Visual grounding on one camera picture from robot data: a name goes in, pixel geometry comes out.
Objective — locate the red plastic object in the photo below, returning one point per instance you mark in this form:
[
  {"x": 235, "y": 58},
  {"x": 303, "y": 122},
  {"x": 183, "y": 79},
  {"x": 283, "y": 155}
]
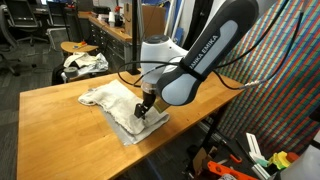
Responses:
[{"x": 292, "y": 156}]

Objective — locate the black table leg frame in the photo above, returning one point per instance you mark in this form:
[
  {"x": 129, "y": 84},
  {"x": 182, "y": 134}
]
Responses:
[{"x": 218, "y": 120}]

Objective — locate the round wooden stool table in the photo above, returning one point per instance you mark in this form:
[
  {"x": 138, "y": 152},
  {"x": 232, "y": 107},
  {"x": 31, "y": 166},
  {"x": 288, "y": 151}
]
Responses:
[{"x": 78, "y": 47}]

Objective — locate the white cloth towel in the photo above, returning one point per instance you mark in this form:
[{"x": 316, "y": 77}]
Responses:
[{"x": 116, "y": 100}]

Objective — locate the yellow green plastic toy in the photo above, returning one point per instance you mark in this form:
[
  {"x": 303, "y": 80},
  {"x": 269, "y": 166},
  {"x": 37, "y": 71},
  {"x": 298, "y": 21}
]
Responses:
[{"x": 278, "y": 159}]

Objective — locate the white blue board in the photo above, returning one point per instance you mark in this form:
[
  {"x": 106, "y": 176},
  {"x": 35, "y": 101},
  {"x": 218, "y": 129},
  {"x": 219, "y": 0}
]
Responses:
[{"x": 173, "y": 20}]

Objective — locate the silver aluminium rail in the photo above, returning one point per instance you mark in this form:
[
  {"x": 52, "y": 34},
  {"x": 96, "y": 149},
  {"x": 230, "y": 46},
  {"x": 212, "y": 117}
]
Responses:
[{"x": 205, "y": 128}]

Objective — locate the black office chair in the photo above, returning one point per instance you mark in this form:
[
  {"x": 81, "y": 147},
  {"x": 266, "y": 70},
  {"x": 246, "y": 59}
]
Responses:
[
  {"x": 5, "y": 40},
  {"x": 23, "y": 16}
]

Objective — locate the yellow red small object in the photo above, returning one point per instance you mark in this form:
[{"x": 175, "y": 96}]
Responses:
[{"x": 80, "y": 44}]

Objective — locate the brown cardboard box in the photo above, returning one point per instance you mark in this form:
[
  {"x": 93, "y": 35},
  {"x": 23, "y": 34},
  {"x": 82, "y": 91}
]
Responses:
[{"x": 201, "y": 160}]

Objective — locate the gold green wrist camera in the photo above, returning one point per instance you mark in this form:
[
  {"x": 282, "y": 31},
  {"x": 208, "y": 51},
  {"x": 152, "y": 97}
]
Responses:
[{"x": 161, "y": 105}]

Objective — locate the white metal bracket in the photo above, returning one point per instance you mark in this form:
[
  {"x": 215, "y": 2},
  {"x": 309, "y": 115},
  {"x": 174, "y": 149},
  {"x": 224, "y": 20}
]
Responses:
[{"x": 255, "y": 146}]

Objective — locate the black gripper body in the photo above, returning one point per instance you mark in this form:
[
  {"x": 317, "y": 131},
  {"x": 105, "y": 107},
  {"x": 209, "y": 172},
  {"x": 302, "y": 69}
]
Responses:
[{"x": 149, "y": 97}]

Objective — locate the wooden workbench cabinet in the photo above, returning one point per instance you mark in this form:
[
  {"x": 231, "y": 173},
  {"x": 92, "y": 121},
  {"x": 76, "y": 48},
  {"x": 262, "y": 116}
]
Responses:
[{"x": 106, "y": 36}]

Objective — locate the orange level tool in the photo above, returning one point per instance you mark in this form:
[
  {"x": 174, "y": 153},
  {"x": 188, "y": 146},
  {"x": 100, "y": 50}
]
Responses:
[{"x": 230, "y": 170}]

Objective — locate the white crumpled cloth pile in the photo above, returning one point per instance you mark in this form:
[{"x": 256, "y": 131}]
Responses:
[{"x": 88, "y": 61}]

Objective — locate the white paper cup stack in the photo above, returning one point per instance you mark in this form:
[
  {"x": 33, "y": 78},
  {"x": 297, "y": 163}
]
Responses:
[{"x": 112, "y": 19}]

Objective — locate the grey tape roll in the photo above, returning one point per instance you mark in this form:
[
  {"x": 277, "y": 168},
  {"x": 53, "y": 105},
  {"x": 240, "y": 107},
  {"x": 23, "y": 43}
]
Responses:
[{"x": 71, "y": 71}]

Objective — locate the black stand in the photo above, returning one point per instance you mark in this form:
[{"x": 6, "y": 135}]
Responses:
[{"x": 315, "y": 115}]

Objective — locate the brown cardboard sheet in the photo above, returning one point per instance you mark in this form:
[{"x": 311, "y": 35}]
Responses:
[{"x": 153, "y": 20}]

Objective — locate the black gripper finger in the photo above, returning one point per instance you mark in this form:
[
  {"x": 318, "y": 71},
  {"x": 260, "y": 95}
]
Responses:
[
  {"x": 137, "y": 111},
  {"x": 144, "y": 110}
]

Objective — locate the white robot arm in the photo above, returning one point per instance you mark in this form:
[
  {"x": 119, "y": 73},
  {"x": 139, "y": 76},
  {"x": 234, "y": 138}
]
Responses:
[{"x": 200, "y": 56}]

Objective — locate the grey rounded object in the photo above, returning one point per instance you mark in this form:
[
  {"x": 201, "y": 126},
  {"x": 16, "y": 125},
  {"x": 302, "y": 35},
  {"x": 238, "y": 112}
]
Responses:
[{"x": 300, "y": 166}]

